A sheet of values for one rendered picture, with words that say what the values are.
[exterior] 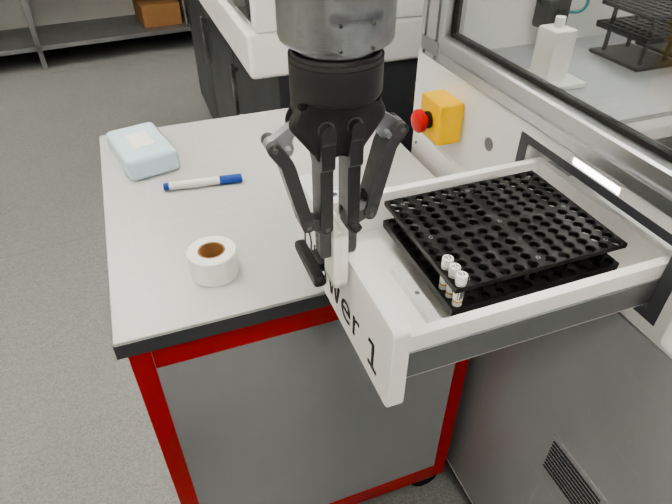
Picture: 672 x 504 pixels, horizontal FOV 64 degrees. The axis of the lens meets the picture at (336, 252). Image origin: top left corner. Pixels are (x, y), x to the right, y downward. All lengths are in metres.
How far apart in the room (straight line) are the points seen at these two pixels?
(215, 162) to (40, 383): 0.99
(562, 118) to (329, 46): 0.43
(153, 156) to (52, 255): 1.30
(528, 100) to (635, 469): 0.51
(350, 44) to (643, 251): 0.46
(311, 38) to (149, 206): 0.63
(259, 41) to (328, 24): 0.93
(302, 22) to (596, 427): 0.68
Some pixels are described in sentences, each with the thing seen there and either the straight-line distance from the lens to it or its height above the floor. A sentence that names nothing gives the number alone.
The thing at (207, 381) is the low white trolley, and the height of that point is 0.63.
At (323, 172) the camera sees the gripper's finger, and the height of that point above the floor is 1.04.
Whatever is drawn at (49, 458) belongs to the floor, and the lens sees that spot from 1.65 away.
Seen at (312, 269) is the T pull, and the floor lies 0.91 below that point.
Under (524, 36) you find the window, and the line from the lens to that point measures 0.85.
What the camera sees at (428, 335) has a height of 0.89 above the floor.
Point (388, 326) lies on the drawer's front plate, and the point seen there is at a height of 0.93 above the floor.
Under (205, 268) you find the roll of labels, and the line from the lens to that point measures 0.76.
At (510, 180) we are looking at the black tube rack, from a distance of 0.77.
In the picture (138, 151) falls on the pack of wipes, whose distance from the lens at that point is 1.07.
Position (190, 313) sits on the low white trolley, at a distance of 0.75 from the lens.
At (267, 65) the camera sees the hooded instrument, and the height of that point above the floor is 0.83.
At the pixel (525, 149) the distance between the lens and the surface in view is 0.83.
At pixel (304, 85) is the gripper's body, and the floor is 1.12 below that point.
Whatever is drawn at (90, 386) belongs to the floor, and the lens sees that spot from 1.76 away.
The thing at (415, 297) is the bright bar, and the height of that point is 0.85.
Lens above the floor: 1.27
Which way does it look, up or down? 38 degrees down
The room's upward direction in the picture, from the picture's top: straight up
